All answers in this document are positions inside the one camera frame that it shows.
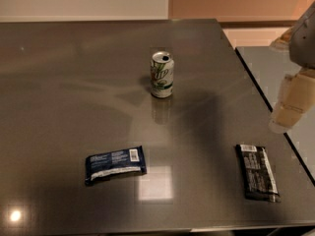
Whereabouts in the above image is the black rxbar chocolate wrapper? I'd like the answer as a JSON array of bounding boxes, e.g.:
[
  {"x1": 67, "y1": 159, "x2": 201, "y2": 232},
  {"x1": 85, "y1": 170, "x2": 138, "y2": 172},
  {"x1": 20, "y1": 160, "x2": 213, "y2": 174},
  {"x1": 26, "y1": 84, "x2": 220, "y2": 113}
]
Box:
[{"x1": 235, "y1": 145, "x2": 281, "y2": 203}]

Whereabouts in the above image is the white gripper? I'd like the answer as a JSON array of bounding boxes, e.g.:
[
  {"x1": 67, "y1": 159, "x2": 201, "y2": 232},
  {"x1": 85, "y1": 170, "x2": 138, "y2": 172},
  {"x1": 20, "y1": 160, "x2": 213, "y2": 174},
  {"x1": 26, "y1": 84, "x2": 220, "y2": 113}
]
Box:
[{"x1": 269, "y1": 2, "x2": 315, "y2": 134}]

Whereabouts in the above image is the grey side table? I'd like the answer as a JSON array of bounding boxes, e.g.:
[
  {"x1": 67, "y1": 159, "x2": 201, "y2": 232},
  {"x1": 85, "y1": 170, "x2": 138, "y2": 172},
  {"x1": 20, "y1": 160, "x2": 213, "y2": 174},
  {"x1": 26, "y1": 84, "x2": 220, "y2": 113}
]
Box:
[{"x1": 235, "y1": 46, "x2": 315, "y2": 184}]

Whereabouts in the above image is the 7up soda can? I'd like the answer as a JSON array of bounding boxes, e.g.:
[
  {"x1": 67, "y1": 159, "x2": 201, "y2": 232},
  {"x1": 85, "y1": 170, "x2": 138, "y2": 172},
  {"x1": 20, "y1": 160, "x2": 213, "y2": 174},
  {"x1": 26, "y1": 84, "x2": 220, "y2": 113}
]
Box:
[{"x1": 151, "y1": 51, "x2": 174, "y2": 98}]

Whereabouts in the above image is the blue rxbar wrapper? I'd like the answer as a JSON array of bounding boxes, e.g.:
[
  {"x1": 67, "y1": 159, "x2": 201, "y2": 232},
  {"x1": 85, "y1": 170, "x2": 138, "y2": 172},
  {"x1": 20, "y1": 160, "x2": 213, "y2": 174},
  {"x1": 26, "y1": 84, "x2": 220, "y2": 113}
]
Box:
[{"x1": 85, "y1": 147, "x2": 147, "y2": 185}]

